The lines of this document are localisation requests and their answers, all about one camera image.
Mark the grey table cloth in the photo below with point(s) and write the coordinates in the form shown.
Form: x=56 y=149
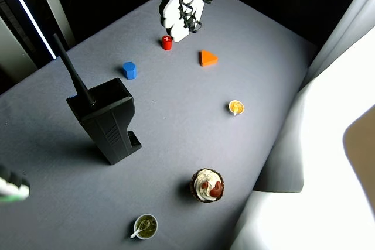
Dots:
x=58 y=217

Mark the red cylinder block white cross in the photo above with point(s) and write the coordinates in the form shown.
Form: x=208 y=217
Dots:
x=166 y=44

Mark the orange triangular block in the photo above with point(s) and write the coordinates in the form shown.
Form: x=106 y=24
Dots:
x=207 y=58

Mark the black handheld device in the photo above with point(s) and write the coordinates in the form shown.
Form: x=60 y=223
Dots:
x=108 y=121

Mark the blue hexagonal block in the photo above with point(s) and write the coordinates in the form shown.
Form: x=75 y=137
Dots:
x=129 y=71

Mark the white frame post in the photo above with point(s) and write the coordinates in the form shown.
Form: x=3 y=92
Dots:
x=54 y=7

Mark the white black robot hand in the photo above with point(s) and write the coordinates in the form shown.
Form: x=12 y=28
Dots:
x=181 y=18
x=14 y=185

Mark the white curtain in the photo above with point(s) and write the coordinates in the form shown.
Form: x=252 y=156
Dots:
x=322 y=144

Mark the beige board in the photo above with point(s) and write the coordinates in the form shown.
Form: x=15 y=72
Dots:
x=361 y=156

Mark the white light strip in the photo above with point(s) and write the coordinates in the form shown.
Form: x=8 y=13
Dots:
x=29 y=15

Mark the toy cupcake with cream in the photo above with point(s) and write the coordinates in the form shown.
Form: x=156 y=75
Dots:
x=206 y=187

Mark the white bowl green soup spoon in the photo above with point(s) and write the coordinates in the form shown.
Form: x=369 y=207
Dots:
x=146 y=226

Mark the small white cup orange drink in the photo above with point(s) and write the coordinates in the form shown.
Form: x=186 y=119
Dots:
x=236 y=107

